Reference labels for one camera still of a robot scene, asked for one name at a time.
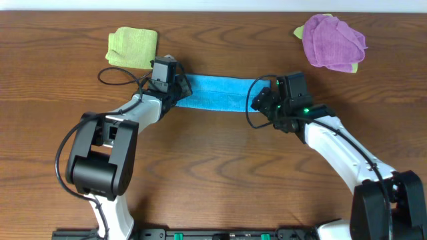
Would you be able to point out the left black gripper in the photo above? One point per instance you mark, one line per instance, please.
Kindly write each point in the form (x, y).
(187, 88)

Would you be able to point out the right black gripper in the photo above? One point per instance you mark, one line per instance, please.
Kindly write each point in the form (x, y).
(264, 100)

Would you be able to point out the blue cloth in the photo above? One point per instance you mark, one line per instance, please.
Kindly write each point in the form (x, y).
(215, 93)

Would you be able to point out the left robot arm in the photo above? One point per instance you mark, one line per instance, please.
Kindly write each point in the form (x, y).
(101, 161)

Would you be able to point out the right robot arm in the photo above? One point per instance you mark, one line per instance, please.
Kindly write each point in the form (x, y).
(386, 204)

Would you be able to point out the folded green cloth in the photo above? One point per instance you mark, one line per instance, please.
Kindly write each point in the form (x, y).
(132, 48)

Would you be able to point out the green cloth under pile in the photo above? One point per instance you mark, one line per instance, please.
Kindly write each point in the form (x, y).
(298, 32)

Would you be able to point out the purple cloth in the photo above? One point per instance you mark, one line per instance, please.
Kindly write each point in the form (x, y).
(332, 43)

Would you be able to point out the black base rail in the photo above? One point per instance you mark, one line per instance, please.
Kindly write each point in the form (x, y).
(164, 234)

